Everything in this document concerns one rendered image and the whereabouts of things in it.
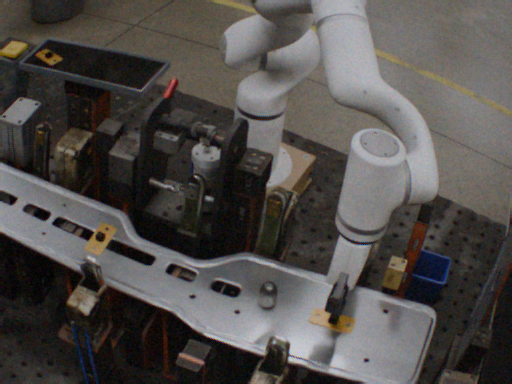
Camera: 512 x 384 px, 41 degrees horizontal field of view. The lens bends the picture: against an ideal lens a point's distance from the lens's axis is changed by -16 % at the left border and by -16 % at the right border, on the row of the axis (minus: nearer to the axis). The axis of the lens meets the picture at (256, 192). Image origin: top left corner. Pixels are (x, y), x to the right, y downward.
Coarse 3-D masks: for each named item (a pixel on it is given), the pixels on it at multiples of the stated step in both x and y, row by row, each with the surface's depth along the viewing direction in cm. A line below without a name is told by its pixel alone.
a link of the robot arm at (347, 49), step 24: (336, 24) 115; (360, 24) 115; (336, 48) 114; (360, 48) 114; (336, 72) 114; (360, 72) 113; (336, 96) 115; (360, 96) 113; (384, 96) 113; (384, 120) 118; (408, 120) 113; (408, 144) 115; (432, 144) 113; (432, 168) 111; (432, 192) 112
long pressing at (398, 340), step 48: (48, 192) 152; (48, 240) 142; (144, 240) 145; (144, 288) 136; (192, 288) 137; (240, 288) 139; (288, 288) 140; (240, 336) 130; (288, 336) 131; (336, 336) 132; (384, 336) 132; (432, 336) 133
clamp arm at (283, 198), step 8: (272, 192) 143; (280, 192) 143; (272, 200) 143; (280, 200) 143; (264, 208) 144; (272, 208) 143; (280, 208) 143; (264, 216) 145; (272, 216) 144; (280, 216) 144; (264, 224) 146; (272, 224) 146; (280, 224) 145; (264, 232) 147; (272, 232) 146; (280, 232) 147; (264, 240) 147; (272, 240) 147; (256, 248) 149; (264, 248) 148; (272, 248) 147
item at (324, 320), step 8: (312, 312) 135; (320, 312) 135; (312, 320) 134; (320, 320) 134; (328, 320) 133; (336, 320) 133; (344, 320) 134; (352, 320) 134; (336, 328) 133; (344, 328) 133; (352, 328) 133
